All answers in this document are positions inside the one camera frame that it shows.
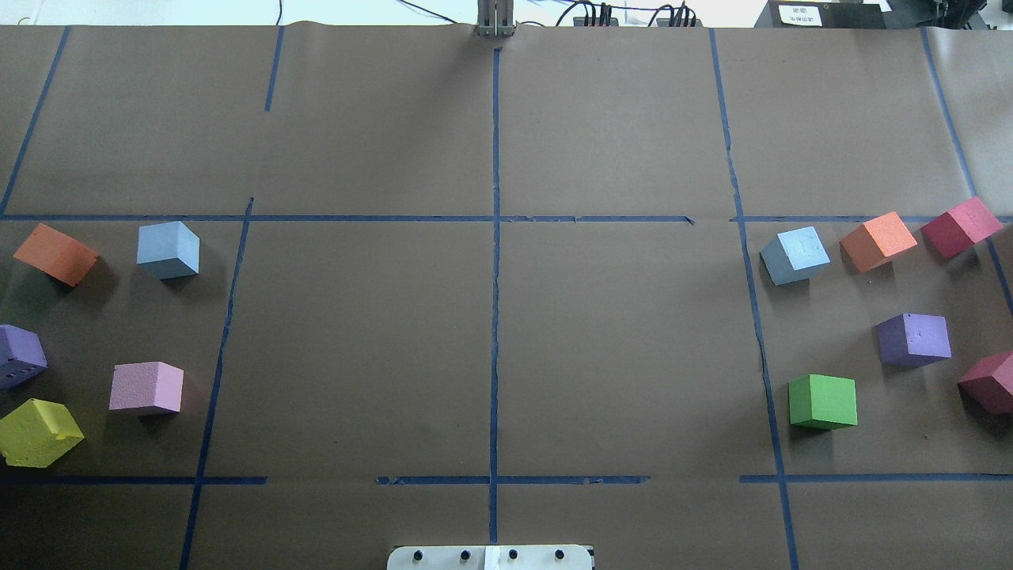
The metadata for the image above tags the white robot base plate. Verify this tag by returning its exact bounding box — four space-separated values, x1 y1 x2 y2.
386 544 596 569

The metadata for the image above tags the yellow foam block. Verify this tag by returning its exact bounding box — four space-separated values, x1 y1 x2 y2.
1 398 85 469

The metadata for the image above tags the pink foam block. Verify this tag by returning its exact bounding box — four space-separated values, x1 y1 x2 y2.
108 362 184 416

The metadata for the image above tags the aluminium frame post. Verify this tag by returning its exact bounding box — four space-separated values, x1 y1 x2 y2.
476 0 517 37

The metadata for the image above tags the orange foam block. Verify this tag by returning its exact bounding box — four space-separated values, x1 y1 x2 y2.
840 211 918 273
13 223 99 287

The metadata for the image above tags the light blue foam block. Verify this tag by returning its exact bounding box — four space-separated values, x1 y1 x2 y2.
761 226 831 286
136 221 200 280

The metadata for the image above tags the purple foam block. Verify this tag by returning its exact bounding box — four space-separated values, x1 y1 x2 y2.
1 324 48 390
875 313 953 367

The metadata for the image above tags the dark red foam block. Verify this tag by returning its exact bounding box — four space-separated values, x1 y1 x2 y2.
958 351 1012 415
921 197 1002 260

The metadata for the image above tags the green foam block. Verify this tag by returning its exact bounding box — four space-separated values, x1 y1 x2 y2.
787 373 859 431

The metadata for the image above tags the black box with label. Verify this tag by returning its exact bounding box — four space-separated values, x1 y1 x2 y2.
753 1 886 29

